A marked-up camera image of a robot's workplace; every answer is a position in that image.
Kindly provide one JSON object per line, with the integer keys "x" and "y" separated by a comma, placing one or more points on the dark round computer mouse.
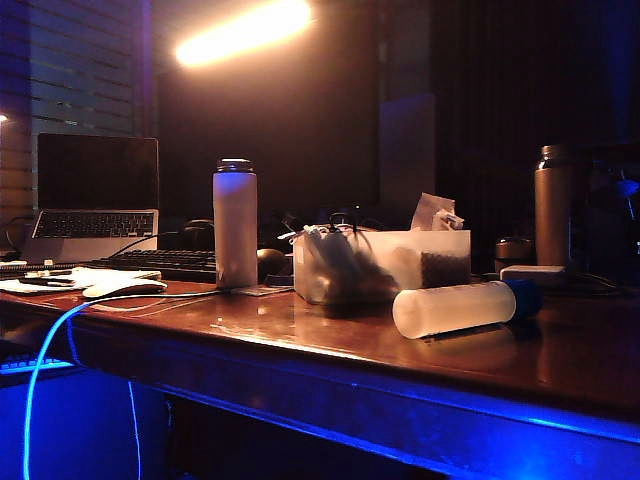
{"x": 271, "y": 262}

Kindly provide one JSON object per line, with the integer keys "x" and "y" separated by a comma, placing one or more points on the glowing bar lamp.
{"x": 245, "y": 32}

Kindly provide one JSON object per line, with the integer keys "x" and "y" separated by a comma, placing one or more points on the bronze metal thermos bottle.
{"x": 552, "y": 215}

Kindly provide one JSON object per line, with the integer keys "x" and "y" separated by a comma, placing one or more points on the window blinds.
{"x": 75, "y": 65}

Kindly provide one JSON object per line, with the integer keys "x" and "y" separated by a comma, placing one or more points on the flat card under bottle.
{"x": 262, "y": 290}

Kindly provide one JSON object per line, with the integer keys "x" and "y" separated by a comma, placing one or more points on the black computer keyboard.
{"x": 165, "y": 262}

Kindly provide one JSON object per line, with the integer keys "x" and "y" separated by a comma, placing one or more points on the small metal jar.
{"x": 512, "y": 250}

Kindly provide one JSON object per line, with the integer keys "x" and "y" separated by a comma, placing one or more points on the white power adapter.
{"x": 532, "y": 274}

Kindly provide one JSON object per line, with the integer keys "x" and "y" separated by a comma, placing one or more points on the backlit keyboard under desk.
{"x": 30, "y": 363}

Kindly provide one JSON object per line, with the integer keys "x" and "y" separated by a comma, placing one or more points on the translucent plastic storage box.
{"x": 395, "y": 247}

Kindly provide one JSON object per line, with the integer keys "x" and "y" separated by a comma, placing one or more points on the white glue bottle blue cap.
{"x": 450, "y": 310}

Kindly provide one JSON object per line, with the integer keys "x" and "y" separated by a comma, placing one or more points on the white paper sheets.
{"x": 90, "y": 275}

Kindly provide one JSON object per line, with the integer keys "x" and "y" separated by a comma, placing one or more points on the dark desktop appliance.
{"x": 607, "y": 225}

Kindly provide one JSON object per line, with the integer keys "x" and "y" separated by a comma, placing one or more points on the black headphones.
{"x": 197, "y": 232}

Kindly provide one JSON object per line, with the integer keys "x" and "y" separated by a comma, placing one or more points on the white water bottle dark lid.
{"x": 235, "y": 230}

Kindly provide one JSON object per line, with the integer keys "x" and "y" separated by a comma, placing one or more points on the silver laptop with black screen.
{"x": 97, "y": 172}

